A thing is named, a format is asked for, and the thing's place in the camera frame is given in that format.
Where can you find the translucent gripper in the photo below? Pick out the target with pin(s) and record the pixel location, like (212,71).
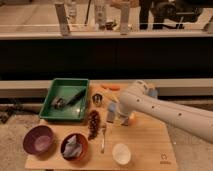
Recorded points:
(124,120)

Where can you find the dark grey eraser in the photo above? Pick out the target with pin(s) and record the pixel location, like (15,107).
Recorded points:
(110,117)

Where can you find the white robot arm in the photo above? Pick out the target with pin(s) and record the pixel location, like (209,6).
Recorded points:
(135,97)

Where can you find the small metal cup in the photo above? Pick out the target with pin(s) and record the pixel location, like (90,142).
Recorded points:
(97,99)

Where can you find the white plastic cup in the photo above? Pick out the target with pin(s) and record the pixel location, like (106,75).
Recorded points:
(121,154)

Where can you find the orange ball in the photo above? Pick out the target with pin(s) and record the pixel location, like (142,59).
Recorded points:
(132,118)

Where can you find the blue sponge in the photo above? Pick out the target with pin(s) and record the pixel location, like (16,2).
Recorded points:
(112,107)

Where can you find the brown pine cone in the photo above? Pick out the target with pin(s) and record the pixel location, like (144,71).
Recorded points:
(93,124)

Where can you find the orange carrot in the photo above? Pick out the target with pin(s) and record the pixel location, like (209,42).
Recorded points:
(110,87)

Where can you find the blue round object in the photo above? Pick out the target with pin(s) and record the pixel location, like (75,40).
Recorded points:
(153,93)

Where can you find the red bowl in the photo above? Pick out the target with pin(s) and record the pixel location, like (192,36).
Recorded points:
(82,140)

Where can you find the black marker pen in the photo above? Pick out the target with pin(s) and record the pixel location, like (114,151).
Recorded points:
(73,100)

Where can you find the grey crumpled cloth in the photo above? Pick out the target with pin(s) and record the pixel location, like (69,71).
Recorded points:
(72,148)

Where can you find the green plastic tray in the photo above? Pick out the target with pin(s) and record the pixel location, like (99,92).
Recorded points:
(65,88)

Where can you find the small metal clip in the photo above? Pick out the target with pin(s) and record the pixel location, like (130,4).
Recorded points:
(58,103)

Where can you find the purple bowl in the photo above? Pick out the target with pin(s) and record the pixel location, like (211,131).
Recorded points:
(38,140)

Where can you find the black office chair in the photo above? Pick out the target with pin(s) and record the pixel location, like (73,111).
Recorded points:
(179,11)

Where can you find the yellow handled tool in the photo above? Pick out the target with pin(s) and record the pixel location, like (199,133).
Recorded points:
(111,96)

